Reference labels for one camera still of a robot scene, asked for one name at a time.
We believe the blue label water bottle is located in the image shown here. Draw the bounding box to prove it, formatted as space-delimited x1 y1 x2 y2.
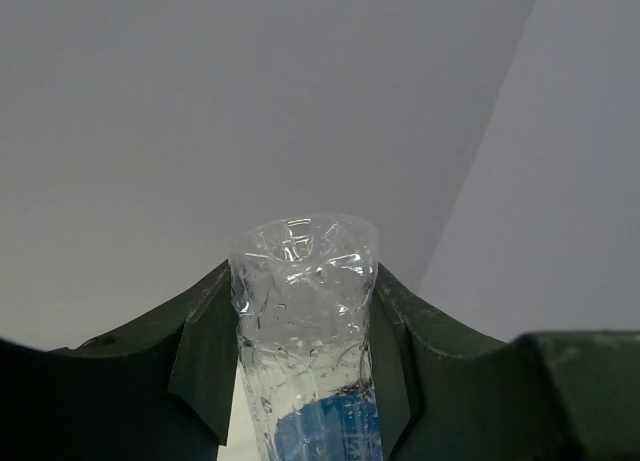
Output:
229 214 383 460

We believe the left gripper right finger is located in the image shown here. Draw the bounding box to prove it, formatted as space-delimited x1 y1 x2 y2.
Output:
369 267 639 460

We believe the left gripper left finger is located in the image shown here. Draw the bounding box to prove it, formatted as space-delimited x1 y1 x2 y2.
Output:
1 263 238 460

